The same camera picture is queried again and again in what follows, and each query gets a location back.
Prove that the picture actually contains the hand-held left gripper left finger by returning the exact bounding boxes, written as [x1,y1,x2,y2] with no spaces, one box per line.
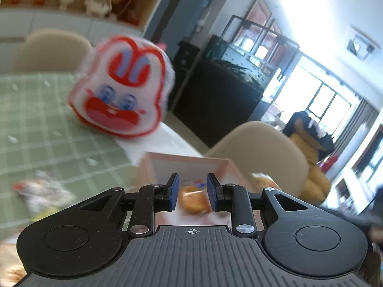
[75,173,180,237]

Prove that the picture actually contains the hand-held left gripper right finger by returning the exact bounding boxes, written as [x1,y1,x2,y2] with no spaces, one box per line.
[206,172,315,239]

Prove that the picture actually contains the small golden bread packet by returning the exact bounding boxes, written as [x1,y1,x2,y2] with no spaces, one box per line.
[178,185,211,215]

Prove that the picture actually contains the pink cardboard box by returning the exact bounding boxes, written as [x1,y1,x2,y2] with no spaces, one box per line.
[133,152,258,228]

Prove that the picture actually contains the red orange snack packet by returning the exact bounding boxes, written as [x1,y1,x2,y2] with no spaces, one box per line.
[253,172,283,193]

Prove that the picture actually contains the red white snack packet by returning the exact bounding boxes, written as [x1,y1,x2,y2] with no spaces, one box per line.
[12,170,77,216]

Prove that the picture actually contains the beige chair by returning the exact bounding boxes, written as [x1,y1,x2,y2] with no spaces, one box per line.
[15,29,93,74]
[205,121,310,204]

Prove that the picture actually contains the black framed fish tank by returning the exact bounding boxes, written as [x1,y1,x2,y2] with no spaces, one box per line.
[170,15,300,148]

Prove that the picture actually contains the large yellow plush toy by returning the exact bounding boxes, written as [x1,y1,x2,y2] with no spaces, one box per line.
[283,110,336,207]

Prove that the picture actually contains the rabbit face plush bag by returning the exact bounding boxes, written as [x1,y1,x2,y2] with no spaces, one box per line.
[67,34,176,138]

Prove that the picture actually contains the tall black floor appliance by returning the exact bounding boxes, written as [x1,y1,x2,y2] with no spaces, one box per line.
[174,40,201,66]

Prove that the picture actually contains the green checkered tablecloth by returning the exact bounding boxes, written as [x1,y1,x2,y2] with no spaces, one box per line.
[0,72,144,243]

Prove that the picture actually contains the window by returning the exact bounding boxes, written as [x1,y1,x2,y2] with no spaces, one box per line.
[299,54,354,132]

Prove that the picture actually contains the grey curtain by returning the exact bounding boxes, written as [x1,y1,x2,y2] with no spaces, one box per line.
[335,99,380,168]

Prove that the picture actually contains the red framed picture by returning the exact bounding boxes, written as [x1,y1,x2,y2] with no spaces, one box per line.
[244,0,272,30]
[263,19,283,51]

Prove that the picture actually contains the brown plush toy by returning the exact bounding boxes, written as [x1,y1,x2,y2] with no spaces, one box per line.
[112,0,140,24]

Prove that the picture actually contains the white yellow plush toy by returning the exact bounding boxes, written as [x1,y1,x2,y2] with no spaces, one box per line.
[84,0,113,17]

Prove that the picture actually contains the ceiling vent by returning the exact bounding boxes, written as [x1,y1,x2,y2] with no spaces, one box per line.
[347,25,376,62]

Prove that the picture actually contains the white wall box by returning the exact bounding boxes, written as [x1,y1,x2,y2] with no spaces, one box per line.
[196,9,211,33]

